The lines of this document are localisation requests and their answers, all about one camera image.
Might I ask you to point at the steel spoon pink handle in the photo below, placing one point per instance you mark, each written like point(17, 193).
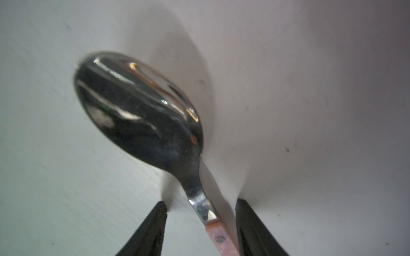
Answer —
point(151, 119)

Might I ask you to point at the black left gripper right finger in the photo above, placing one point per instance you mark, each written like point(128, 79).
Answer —
point(253, 237)

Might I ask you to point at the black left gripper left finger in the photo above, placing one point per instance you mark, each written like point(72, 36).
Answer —
point(147, 240)

